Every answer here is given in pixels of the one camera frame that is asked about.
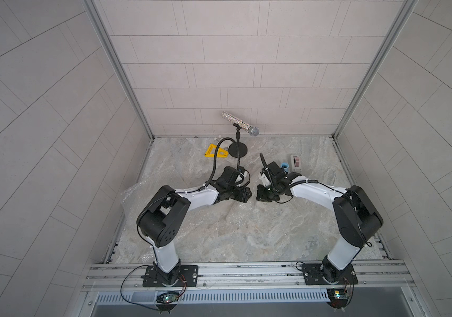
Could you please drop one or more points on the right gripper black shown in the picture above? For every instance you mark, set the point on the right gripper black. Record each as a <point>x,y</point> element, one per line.
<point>260,195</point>

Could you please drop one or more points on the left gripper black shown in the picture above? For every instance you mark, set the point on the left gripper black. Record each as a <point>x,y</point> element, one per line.
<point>241,195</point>

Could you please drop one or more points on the blue ribbed vase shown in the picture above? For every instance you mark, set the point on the blue ribbed vase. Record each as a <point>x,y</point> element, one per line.
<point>285,167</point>

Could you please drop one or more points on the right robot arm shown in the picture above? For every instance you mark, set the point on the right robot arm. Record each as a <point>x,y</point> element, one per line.
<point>356,216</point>

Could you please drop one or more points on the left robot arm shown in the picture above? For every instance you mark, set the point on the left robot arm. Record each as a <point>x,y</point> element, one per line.
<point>159,222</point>

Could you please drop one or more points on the black microphone stand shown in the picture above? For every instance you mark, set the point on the black microphone stand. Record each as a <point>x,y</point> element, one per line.
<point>237,149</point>

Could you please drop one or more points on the yellow triangle ruler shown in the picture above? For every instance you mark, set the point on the yellow triangle ruler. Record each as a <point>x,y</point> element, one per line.
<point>213,150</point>

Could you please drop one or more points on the glitter microphone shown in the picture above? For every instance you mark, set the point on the glitter microphone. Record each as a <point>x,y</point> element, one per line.
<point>251,129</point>

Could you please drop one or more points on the right circuit board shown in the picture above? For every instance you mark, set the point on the right circuit board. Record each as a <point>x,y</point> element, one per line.
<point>338,298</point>

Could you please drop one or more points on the circuit board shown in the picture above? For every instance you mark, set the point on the circuit board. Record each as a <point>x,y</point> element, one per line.
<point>338,298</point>
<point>167,298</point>

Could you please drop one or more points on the left circuit board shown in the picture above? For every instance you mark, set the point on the left circuit board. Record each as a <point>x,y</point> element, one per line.
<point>167,298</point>

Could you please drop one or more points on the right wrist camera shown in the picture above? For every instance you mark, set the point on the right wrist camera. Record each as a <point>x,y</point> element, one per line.
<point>264,179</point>

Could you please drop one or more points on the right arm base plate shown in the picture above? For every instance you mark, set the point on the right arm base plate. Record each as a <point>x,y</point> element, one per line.
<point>327,274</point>

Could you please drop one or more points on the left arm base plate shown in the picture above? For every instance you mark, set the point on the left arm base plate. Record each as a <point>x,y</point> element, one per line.
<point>180,276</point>

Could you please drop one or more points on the aluminium mounting rail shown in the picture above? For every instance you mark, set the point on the aluminium mounting rail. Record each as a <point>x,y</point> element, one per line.
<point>246,275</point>

